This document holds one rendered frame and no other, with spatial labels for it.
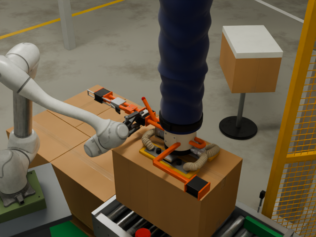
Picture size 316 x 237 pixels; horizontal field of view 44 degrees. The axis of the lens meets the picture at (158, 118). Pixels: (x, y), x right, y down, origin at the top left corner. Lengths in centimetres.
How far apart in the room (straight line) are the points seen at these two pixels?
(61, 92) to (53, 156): 195
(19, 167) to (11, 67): 61
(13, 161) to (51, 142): 98
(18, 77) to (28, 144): 55
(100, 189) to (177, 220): 77
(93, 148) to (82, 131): 130
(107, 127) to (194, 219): 64
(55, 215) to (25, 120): 56
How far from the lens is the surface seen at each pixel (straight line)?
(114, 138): 185
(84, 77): 518
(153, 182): 209
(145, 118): 216
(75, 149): 310
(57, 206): 240
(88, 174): 287
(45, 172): 264
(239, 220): 258
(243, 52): 346
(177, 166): 205
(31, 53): 208
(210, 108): 452
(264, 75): 362
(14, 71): 195
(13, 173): 229
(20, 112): 226
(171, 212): 214
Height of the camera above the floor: 247
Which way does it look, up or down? 35 degrees down
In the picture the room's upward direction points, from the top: straight up
